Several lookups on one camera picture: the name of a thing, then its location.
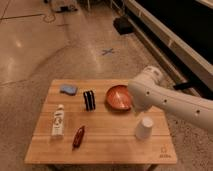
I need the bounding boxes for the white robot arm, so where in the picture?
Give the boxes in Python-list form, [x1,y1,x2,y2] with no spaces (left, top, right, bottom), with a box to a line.
[127,66,213,133]

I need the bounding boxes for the orange wooden bowl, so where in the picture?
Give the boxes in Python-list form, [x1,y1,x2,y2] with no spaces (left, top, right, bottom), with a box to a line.
[106,85,132,110]

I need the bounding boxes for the blue sponge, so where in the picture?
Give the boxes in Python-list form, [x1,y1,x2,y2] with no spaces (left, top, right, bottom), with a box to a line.
[60,84,78,95]

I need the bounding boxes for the wooden folding table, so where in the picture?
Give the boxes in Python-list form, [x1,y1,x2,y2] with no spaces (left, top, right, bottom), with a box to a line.
[25,79,177,165]

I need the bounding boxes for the white tube bottle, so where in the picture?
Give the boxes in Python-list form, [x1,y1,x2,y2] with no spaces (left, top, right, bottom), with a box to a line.
[51,104,65,137]

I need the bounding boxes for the black object on floor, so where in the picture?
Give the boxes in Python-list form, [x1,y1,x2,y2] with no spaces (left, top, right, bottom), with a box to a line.
[113,17,133,35]

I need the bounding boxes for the grey equipment at top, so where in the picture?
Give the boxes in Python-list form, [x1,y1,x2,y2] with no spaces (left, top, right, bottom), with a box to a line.
[50,0,77,12]

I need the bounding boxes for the floor cable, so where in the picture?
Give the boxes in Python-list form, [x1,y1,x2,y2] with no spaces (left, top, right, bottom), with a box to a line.
[0,3,57,24]

